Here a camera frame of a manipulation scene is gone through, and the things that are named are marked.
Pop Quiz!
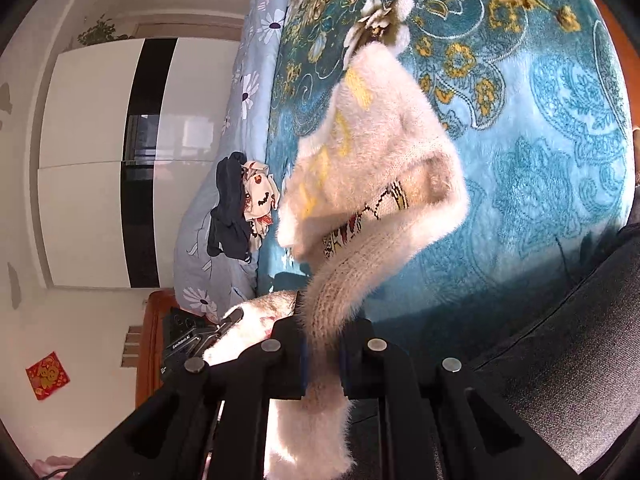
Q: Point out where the beige fuzzy knit sweater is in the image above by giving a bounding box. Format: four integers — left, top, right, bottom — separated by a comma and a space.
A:
204, 42, 469, 479

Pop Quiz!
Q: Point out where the orange wooden headboard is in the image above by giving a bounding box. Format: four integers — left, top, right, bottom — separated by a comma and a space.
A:
136, 289, 178, 408

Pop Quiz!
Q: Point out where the light blue daisy duvet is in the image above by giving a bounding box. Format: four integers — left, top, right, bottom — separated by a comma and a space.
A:
174, 0, 288, 323

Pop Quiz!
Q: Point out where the dark grey trousers leg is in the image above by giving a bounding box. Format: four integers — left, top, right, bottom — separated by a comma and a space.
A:
349, 209, 640, 476

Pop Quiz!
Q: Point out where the black garment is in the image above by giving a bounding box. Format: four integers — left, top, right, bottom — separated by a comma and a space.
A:
207, 152, 252, 262

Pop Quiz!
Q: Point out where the cream bat print garment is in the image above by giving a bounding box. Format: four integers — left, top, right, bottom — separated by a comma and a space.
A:
242, 160, 280, 252

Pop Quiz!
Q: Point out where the white black wardrobe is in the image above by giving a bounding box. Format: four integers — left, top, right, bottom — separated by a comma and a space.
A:
38, 37, 238, 289

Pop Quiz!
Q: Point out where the green plant on wardrobe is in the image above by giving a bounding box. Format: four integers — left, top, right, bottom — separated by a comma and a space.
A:
77, 15, 131, 47

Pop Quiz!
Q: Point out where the teal floral bed blanket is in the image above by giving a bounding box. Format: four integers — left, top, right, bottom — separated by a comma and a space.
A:
266, 0, 634, 366

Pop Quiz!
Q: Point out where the red paper wall decoration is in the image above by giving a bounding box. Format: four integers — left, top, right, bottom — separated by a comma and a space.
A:
25, 352, 70, 401

